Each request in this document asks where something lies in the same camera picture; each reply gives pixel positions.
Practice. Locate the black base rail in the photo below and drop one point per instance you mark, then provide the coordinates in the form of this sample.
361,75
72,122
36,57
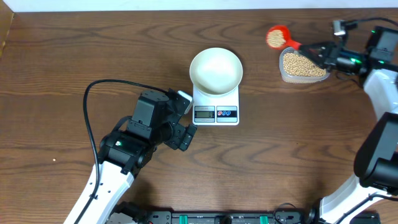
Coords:
130,213

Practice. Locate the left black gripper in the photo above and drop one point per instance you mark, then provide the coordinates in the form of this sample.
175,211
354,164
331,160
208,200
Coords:
180,132

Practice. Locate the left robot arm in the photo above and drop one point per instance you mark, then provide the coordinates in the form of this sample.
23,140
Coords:
129,147

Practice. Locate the white digital kitchen scale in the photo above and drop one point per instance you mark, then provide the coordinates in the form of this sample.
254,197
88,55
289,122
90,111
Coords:
215,110

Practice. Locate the clear plastic container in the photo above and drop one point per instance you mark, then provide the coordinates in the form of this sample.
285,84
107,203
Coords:
295,79

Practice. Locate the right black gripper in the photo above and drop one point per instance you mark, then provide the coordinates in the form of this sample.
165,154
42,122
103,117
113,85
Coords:
326,46

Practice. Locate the soybeans in container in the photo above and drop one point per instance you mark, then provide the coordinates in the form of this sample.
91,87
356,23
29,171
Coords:
297,65

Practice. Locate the soybeans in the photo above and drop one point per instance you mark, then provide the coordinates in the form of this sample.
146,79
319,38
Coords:
297,65
275,38

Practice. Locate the wooden side panel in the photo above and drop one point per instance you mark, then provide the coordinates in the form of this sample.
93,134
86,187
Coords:
6,18

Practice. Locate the red plastic measuring scoop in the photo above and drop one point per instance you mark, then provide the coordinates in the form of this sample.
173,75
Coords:
289,41

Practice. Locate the cream ceramic bowl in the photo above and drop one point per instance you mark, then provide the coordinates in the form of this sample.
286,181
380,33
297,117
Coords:
216,71

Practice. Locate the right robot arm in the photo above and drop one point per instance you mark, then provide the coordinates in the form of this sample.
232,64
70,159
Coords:
375,164

